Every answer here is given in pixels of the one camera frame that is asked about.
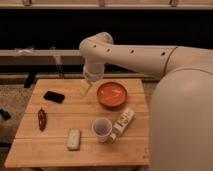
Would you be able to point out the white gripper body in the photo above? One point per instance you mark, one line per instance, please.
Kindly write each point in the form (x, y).
(93, 71)

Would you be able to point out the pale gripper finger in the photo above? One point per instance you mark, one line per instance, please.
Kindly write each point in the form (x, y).
(84, 87)

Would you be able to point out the orange ceramic bowl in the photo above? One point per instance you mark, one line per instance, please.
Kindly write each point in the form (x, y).
(111, 94)

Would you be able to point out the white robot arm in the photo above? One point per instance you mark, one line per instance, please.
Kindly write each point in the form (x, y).
(181, 107)

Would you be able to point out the black phone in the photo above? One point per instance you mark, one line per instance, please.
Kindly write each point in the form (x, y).
(54, 96)

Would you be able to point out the white plastic cup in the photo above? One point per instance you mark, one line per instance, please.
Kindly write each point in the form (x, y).
(102, 128)

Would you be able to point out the white wrapped snack bar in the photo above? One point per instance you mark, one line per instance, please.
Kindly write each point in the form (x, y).
(73, 142)

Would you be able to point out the crumpled clear plastic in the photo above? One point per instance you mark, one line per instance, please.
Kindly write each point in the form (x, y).
(24, 51)

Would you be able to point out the black object on floor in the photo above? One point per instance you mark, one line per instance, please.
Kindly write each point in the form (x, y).
(4, 114)

